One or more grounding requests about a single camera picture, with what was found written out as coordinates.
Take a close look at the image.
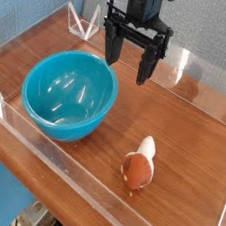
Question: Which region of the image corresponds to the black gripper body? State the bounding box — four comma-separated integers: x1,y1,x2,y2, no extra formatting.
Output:
99,0,178,61

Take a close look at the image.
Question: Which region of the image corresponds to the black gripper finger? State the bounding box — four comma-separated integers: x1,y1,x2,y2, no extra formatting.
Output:
105,20,124,65
136,35,164,85

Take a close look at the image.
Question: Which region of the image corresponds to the blue plastic bowl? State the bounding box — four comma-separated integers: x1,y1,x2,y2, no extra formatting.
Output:
21,50,119,142

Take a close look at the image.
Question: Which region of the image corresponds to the brown and white toy mushroom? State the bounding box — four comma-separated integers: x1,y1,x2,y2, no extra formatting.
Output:
120,136,156,190

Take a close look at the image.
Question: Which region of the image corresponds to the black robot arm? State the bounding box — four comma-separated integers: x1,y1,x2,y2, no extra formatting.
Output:
103,0,174,85

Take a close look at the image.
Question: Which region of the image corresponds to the clear acrylic back barrier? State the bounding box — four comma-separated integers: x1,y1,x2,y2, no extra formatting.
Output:
68,13,226,132

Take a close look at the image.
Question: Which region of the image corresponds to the clear acrylic barrier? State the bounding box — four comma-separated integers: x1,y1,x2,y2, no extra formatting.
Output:
0,100,152,226
68,13,226,132

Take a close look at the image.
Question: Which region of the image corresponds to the clear acrylic front barrier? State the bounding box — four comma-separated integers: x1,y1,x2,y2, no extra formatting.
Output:
0,100,152,226

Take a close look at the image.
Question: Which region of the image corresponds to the white box under table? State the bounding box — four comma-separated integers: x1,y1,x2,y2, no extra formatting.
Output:
10,201,56,226

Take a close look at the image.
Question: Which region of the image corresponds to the clear acrylic corner bracket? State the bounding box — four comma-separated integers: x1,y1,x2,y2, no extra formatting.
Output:
67,1,101,41

